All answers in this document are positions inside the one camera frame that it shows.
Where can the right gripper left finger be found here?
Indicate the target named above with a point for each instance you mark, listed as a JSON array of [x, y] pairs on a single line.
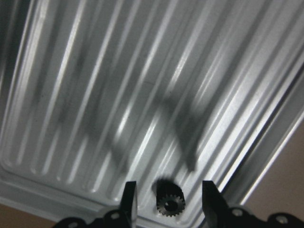
[[128, 202]]

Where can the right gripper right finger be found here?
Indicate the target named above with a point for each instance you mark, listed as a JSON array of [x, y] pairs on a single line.
[[214, 205]]

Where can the ribbed metal tray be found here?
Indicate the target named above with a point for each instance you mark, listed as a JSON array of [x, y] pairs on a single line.
[[95, 93]]

